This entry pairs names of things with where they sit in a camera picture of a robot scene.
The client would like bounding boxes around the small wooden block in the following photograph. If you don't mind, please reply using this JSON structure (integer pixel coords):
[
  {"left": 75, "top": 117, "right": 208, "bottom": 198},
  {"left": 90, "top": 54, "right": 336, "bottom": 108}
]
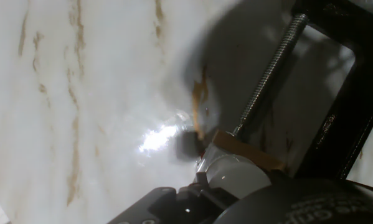
[{"left": 211, "top": 128, "right": 287, "bottom": 172}]

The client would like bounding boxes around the black iron C-clamp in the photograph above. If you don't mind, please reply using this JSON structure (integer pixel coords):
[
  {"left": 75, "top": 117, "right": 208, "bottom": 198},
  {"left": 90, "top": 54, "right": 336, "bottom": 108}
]
[{"left": 232, "top": 0, "right": 373, "bottom": 182}]

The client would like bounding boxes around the marble pattern mat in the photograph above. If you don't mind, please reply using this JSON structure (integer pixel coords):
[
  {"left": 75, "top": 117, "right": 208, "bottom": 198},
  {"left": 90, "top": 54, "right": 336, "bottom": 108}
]
[{"left": 0, "top": 0, "right": 373, "bottom": 224}]

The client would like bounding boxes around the white light bulb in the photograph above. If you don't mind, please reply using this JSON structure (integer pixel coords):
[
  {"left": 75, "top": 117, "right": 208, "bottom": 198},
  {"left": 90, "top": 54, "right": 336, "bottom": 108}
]
[{"left": 204, "top": 154, "right": 273, "bottom": 200}]

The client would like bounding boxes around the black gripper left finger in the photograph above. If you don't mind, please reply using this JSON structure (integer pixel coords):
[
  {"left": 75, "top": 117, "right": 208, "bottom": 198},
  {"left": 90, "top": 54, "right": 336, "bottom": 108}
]
[{"left": 106, "top": 172, "right": 240, "bottom": 224}]

